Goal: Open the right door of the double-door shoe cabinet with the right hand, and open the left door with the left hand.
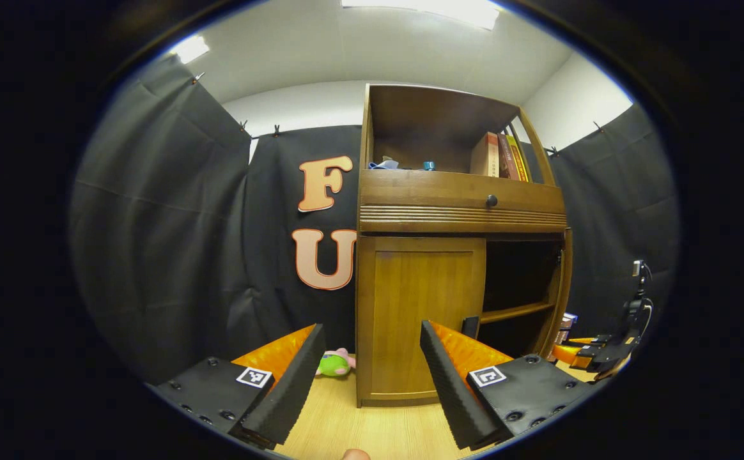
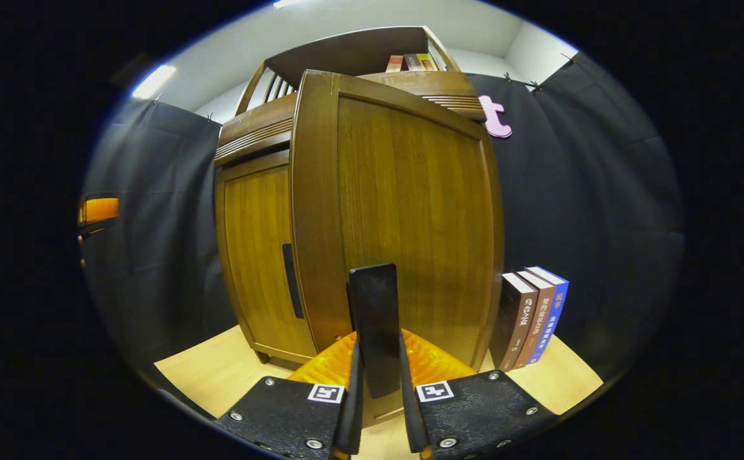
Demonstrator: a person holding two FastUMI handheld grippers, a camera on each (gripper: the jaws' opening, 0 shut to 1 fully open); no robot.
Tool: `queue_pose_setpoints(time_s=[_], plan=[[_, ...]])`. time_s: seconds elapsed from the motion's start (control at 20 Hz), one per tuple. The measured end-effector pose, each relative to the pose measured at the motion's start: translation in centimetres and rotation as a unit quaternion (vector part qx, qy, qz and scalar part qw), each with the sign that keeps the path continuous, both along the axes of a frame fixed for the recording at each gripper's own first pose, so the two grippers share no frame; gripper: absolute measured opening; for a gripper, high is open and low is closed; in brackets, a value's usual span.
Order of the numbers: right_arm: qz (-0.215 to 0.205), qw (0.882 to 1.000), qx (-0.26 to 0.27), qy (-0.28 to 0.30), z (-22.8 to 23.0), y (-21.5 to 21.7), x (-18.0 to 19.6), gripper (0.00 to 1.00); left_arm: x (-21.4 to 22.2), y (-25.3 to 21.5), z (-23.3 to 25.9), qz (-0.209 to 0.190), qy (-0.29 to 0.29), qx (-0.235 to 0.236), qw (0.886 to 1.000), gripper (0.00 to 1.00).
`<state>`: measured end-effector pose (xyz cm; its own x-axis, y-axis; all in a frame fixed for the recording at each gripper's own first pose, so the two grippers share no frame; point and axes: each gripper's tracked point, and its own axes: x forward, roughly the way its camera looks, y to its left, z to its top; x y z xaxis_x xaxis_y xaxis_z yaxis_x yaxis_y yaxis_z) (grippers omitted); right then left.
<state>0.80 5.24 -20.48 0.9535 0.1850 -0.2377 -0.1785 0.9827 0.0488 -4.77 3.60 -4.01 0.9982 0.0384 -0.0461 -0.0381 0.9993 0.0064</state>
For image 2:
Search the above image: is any reddish brown book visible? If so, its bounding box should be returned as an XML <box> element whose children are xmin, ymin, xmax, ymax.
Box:
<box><xmin>513</xmin><ymin>270</ymin><xmax>555</xmax><ymax>369</ymax></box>

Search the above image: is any black backdrop cloth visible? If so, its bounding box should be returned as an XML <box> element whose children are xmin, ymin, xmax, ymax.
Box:
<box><xmin>81</xmin><ymin>51</ymin><xmax>686</xmax><ymax>384</ymax></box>

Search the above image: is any wooden double-door shoe cabinet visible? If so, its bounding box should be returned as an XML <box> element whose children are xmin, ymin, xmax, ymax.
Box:
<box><xmin>214</xmin><ymin>26</ymin><xmax>488</xmax><ymax>368</ymax></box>

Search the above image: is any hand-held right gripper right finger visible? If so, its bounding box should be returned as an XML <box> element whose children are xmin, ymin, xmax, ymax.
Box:
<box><xmin>398</xmin><ymin>329</ymin><xmax>558</xmax><ymax>460</ymax></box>

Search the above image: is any dark brown book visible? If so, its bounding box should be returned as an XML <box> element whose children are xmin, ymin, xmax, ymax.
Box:
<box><xmin>490</xmin><ymin>273</ymin><xmax>538</xmax><ymax>371</ymax></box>

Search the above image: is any wooden cabinet door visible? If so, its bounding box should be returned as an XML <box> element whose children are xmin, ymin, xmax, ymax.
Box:
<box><xmin>215</xmin><ymin>150</ymin><xmax>318</xmax><ymax>362</ymax></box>
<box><xmin>289</xmin><ymin>69</ymin><xmax>505</xmax><ymax>398</ymax></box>

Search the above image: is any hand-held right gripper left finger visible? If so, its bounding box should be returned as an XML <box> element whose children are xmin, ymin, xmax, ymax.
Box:
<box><xmin>212</xmin><ymin>329</ymin><xmax>366</xmax><ymax>460</ymax></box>

